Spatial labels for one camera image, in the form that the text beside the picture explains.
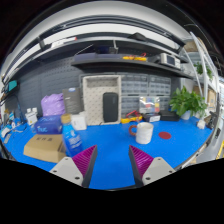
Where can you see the dark wall shelf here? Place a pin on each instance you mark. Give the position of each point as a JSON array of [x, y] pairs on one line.
[[110, 63]]

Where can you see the flat black case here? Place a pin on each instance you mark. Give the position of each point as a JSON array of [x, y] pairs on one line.
[[169, 115]]

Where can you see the blue printed carton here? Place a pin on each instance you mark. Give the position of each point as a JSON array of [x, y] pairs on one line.
[[48, 125]]

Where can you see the clear organizer with coloured parts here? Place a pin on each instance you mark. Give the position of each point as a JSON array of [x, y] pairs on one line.
[[149, 105]]

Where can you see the grey oscilloscope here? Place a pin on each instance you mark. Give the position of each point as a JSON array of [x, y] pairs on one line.
[[170, 60]]

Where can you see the white shelving unit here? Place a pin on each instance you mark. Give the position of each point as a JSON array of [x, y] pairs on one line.
[[203, 63]]

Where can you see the white box with small bottles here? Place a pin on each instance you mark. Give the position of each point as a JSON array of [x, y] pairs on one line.
[[31, 117]]

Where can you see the beige pegboard tray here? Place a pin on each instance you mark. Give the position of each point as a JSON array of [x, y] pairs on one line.
[[93, 100]]

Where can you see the black box with white label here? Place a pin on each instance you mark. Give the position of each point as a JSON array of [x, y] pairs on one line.
[[151, 118]]

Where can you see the purple plastic bag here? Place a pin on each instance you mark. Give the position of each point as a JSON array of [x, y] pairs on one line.
[[52, 105]]

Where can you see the blue drink bottle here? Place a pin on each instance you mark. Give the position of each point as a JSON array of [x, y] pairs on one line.
[[71, 138]]

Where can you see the yellow multimeter with red leads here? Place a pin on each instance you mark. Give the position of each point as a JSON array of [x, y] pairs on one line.
[[131, 118]]

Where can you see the grey small-parts drawer cabinet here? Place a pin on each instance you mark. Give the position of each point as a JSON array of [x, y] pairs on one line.
[[133, 86]]

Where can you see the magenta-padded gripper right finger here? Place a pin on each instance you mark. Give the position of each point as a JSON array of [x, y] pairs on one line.
[[156, 168]]

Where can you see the flat round red coaster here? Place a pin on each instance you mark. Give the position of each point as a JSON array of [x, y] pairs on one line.
[[164, 135]]

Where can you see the small white adapter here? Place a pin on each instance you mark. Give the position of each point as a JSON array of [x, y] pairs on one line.
[[201, 124]]

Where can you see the brown cardboard box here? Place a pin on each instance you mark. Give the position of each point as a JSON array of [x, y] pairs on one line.
[[43, 148]]

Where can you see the black rectangular speaker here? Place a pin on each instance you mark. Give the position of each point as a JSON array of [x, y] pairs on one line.
[[110, 107]]

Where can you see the dark grey upright box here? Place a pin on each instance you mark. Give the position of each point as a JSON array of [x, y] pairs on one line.
[[72, 100]]

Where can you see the green potted plant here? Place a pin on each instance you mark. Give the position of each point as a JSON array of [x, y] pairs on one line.
[[186, 101]]

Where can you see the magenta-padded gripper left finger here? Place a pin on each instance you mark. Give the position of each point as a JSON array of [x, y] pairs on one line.
[[66, 168]]

